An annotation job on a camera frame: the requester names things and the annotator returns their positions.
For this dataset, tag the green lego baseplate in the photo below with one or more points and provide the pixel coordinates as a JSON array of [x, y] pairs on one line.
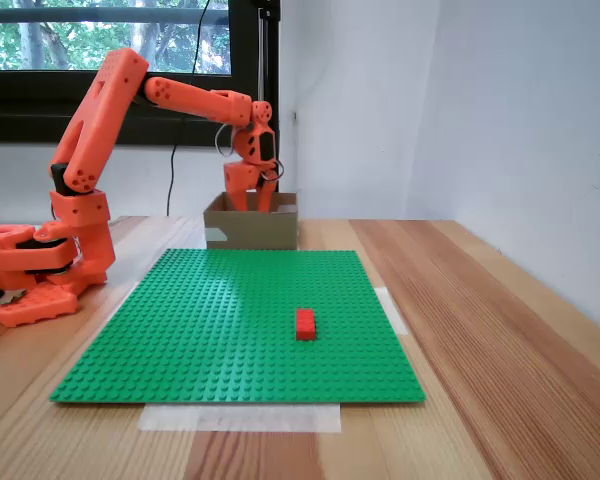
[[205, 340]]

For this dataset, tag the black window frame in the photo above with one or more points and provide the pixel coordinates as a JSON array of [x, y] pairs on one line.
[[30, 107]]

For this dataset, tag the open cardboard box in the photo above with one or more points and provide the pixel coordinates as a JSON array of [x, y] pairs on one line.
[[265, 230]]

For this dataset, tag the white tape strip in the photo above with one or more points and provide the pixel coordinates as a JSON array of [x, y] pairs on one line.
[[240, 418], [392, 310]]

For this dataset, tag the red lego block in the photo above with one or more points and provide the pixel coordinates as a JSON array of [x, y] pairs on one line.
[[305, 325]]

